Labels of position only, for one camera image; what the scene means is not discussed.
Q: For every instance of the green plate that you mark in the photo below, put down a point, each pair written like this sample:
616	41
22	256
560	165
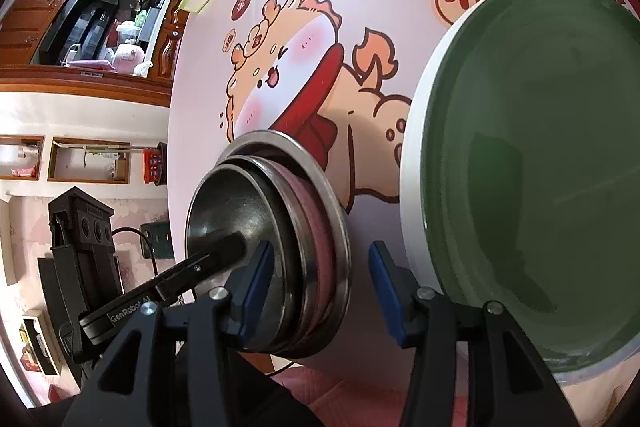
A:
540	166

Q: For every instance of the cartoon printed table mat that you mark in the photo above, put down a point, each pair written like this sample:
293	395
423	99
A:
336	75

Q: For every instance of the pink plush toy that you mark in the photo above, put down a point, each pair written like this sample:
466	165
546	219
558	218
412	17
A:
128	57

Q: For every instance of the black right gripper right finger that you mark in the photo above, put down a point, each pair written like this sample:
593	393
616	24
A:
508	384

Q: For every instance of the black phone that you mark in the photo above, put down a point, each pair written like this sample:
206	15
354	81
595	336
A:
157	240

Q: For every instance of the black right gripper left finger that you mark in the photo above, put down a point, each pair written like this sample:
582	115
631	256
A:
170	367

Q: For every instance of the small stainless steel bowl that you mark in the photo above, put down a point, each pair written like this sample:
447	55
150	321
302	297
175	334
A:
249	197

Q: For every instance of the pink steel bowl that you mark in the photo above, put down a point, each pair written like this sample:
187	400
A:
321	237

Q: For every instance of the white paper plate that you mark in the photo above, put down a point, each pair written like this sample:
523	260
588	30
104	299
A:
415	156

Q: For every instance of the large stainless steel bowl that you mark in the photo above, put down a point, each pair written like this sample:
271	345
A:
263	153

